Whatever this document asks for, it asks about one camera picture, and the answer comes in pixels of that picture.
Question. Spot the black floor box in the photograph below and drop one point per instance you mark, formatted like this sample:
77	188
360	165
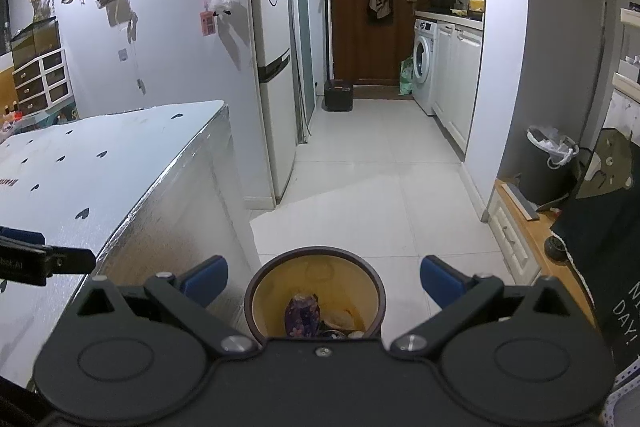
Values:
339	97

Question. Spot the green plastic bag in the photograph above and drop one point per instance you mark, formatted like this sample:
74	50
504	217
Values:
406	79

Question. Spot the white sheep plush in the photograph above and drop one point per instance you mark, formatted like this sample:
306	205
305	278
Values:
221	4

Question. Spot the white wall shelf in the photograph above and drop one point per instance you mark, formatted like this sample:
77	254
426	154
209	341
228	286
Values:
627	77

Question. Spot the grey flat board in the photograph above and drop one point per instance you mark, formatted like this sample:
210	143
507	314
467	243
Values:
520	202

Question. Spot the white kitchen cabinets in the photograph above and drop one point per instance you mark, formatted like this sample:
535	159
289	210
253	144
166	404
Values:
457	82

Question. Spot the white refrigerator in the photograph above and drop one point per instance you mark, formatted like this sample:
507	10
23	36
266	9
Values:
272	117

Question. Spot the glass tank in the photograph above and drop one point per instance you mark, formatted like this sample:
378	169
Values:
35	39

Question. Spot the silver foil covered table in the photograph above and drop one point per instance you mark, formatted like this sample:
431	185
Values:
165	232

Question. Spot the brown wooden door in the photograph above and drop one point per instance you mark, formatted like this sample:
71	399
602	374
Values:
360	47

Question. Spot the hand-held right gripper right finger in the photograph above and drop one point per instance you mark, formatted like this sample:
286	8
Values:
441	281

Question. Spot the white dotted cloth trim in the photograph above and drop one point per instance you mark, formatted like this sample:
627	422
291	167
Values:
622	392

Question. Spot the blue patterned wrapper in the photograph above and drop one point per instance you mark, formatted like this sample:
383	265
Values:
302	314

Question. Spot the white cabinet wooden top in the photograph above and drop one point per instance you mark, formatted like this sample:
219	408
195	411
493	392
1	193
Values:
520	247

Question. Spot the pink hanging tag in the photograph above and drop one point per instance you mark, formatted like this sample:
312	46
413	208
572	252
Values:
207	23

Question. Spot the dark printed apron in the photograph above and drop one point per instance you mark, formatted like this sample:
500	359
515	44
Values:
610	247

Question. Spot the dried flower bunch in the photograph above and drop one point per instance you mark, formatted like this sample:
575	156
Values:
39	2

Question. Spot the black round object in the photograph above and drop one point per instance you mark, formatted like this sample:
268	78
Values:
556	247

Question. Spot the white chest of drawers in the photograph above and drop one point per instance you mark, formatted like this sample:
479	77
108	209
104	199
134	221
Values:
40	82

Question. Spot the white washing machine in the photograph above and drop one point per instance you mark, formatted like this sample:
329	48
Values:
425	67

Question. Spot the yellow trash bin brown rim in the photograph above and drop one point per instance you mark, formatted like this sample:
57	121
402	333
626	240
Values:
277	287

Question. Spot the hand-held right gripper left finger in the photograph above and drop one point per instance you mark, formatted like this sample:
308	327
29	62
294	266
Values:
205	281

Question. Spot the black cooking pot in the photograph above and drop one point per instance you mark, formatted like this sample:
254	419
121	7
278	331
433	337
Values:
442	1

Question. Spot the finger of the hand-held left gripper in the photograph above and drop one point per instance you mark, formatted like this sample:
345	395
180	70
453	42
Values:
72	261
22	237

